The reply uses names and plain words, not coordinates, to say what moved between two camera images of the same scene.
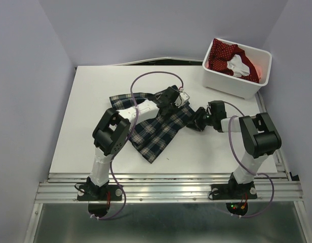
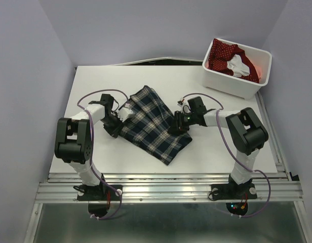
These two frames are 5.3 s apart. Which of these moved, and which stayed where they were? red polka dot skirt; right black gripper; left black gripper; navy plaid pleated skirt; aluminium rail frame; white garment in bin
Moved: left black gripper; navy plaid pleated skirt; right black gripper
Stayed: aluminium rail frame; red polka dot skirt; white garment in bin
